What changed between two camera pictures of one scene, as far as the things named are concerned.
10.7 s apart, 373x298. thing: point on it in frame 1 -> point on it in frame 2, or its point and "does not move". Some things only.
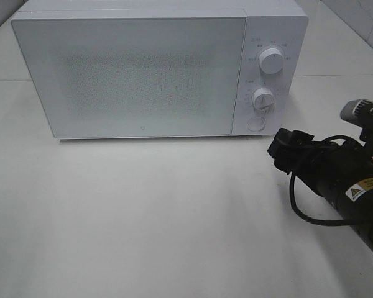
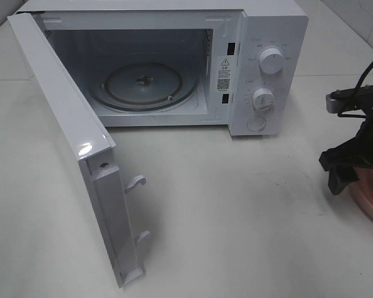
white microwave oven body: x=171 y=69 does not move
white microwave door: x=135 y=74 -> x=90 y=142
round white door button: x=256 y=123 does not move
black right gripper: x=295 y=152 -> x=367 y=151
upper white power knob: x=271 y=60 does not move
